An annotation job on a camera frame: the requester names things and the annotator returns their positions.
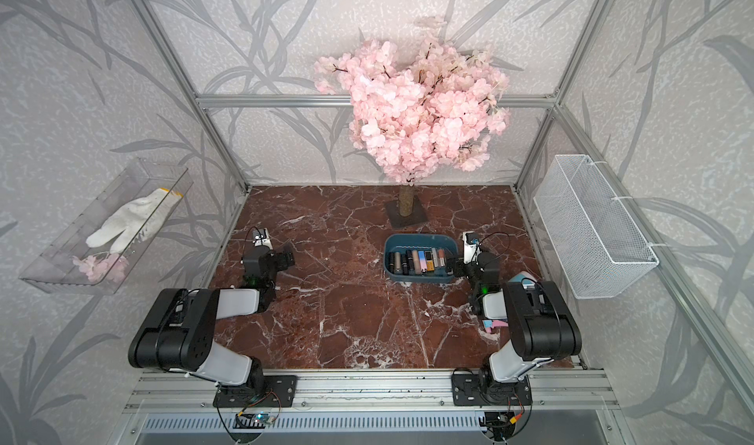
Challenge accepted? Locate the gold black square lipstick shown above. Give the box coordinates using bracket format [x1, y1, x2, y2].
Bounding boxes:
[425, 251, 436, 272]

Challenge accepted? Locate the beige gold lipstick tube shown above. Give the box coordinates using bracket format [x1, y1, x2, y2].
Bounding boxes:
[393, 252, 403, 274]

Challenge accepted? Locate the teal plastic storage box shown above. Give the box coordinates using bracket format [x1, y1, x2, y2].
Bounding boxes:
[383, 233, 459, 284]

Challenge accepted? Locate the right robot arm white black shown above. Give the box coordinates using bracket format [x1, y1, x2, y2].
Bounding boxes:
[447, 252, 582, 387]

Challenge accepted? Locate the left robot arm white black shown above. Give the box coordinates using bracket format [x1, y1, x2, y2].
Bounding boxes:
[128, 245, 296, 394]

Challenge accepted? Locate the pink teal toy object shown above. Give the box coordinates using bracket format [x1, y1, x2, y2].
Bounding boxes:
[482, 319, 509, 334]

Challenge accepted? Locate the white work glove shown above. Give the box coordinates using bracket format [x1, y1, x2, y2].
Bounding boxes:
[86, 188, 184, 254]

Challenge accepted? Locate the pink flower sprig on shelf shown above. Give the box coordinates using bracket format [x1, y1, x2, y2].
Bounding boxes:
[72, 253, 129, 283]

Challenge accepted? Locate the left green circuit board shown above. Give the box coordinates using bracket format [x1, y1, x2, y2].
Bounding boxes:
[233, 412, 280, 430]

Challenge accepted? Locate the pink cherry blossom tree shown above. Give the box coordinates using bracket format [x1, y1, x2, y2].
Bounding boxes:
[315, 16, 510, 227]

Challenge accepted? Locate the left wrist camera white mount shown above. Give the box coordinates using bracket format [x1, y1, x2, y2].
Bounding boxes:
[251, 227, 273, 250]

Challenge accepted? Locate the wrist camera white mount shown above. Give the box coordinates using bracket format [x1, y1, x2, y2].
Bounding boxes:
[461, 231, 480, 264]
[251, 227, 273, 250]

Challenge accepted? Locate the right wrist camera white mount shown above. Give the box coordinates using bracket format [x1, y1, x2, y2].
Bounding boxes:
[461, 231, 480, 264]

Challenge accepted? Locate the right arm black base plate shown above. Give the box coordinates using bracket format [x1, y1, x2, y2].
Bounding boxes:
[451, 368, 532, 407]

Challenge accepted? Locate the white wire mesh basket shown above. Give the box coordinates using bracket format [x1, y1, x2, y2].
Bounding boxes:
[533, 154, 660, 300]

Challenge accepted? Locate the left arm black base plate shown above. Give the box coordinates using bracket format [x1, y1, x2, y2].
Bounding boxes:
[213, 375, 298, 410]

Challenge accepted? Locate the right circuit board with wires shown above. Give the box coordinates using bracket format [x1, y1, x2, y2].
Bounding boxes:
[478, 412, 522, 443]

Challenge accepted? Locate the clear acrylic wall shelf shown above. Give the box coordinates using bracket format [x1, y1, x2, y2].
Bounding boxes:
[20, 158, 194, 295]

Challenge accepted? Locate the aluminium front rail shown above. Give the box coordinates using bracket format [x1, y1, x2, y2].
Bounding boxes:
[124, 368, 620, 414]

